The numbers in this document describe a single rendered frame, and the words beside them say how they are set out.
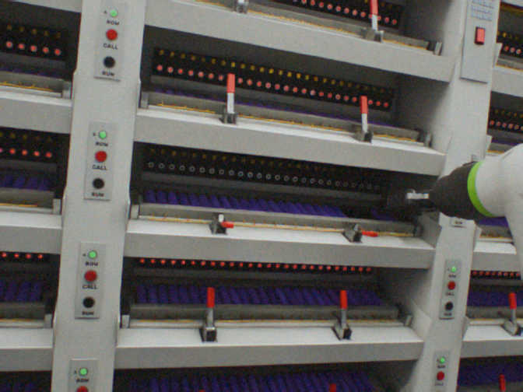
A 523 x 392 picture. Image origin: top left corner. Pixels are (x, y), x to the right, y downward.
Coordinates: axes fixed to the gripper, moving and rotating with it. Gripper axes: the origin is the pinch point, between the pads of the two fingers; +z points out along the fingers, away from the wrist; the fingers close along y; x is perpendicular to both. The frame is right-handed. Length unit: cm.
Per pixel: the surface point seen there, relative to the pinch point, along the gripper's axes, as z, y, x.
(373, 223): -0.4, 5.4, 3.8
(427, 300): -1.3, -6.7, 19.0
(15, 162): 11, 73, -4
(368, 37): -9.8, 12.3, -30.6
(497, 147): -2.2, -26.0, -15.4
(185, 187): 9.4, 42.3, -1.8
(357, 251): -3.5, 10.9, 9.8
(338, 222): -0.4, 13.3, 4.0
